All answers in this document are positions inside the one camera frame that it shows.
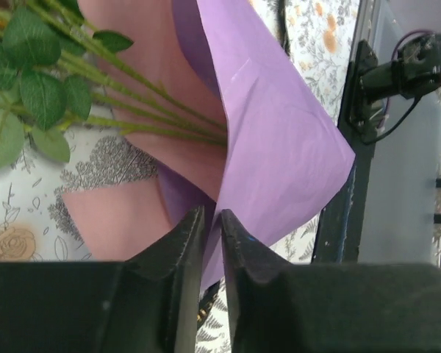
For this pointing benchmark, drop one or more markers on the black ribbon with gold text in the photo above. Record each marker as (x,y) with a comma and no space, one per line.
(282,35)

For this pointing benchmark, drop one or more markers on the floral patterned table mat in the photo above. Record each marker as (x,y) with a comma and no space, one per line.
(34,222)

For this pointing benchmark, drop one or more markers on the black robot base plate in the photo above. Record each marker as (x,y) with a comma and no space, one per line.
(340,223)

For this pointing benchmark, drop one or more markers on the pink artificial flower bouquet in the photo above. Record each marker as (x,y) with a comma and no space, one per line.
(58,70)

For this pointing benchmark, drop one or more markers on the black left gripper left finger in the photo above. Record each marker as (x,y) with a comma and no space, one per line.
(148,303)

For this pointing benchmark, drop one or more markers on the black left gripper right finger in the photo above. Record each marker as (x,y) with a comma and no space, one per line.
(277,306)

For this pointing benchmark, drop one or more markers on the purple wrapping paper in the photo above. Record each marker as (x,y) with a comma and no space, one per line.
(285,158)

